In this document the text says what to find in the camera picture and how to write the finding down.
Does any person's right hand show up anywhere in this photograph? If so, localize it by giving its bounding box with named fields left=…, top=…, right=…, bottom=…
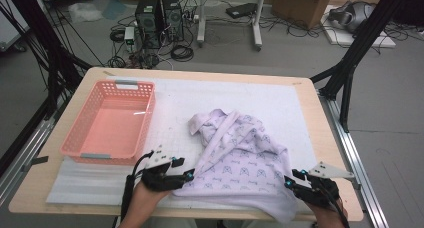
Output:
left=305, top=202, right=348, bottom=223

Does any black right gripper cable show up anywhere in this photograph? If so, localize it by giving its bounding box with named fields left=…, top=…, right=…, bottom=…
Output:
left=318, top=182, right=352, bottom=228

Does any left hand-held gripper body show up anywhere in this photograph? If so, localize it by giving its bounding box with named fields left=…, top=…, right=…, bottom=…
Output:
left=140, top=143, right=187, bottom=193

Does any large cardboard box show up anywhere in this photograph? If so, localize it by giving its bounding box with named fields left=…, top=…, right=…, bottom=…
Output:
left=271, top=0, right=334, bottom=30

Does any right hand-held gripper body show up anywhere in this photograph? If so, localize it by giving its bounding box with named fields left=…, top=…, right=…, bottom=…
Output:
left=294, top=160, right=355, bottom=210

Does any white metal stand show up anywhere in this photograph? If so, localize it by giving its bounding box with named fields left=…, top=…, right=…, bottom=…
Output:
left=196, top=0, right=268, bottom=52

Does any clear plastic bag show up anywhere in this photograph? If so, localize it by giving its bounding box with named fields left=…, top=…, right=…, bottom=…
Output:
left=68, top=1, right=104, bottom=24

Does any grey bag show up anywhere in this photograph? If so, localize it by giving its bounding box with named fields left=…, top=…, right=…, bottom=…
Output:
left=328, top=0, right=378, bottom=34

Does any lilac printed towel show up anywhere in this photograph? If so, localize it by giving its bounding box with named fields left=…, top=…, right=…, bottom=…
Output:
left=172, top=108, right=299, bottom=225

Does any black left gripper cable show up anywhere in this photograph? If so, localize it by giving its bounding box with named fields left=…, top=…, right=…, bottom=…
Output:
left=119, top=150, right=155, bottom=222

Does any black computer tower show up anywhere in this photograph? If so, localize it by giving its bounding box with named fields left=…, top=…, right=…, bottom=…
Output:
left=161, top=0, right=185, bottom=42
left=134, top=0, right=164, bottom=51

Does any person's left hand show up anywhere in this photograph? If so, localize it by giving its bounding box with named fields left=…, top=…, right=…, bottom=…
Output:
left=131, top=181, right=172, bottom=213

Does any black flat device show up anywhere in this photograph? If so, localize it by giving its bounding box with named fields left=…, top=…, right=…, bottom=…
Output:
left=225, top=2, right=259, bottom=19

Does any pink perforated plastic basket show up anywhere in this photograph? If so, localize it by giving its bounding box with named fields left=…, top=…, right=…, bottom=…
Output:
left=59, top=80, right=157, bottom=166

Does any coiled black cable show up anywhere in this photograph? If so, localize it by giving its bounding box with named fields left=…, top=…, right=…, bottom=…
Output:
left=170, top=44, right=195, bottom=63

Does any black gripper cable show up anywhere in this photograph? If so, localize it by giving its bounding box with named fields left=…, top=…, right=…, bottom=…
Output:
left=119, top=150, right=155, bottom=222
left=318, top=182, right=352, bottom=228

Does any white foam board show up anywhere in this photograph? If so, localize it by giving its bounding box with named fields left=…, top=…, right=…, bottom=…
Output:
left=321, top=4, right=398, bottom=49

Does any aluminium rail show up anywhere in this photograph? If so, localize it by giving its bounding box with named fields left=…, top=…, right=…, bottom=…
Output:
left=0, top=116, right=56, bottom=206
left=319, top=94, right=389, bottom=228

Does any white foam mat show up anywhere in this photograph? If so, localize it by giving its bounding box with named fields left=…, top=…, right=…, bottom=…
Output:
left=45, top=76, right=319, bottom=213

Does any white power box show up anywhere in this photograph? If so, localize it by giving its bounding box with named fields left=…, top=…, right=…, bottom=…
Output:
left=123, top=26, right=136, bottom=52

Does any black metal frame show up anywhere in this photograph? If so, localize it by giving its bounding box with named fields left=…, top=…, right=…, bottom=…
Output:
left=309, top=0, right=414, bottom=133
left=0, top=0, right=93, bottom=119

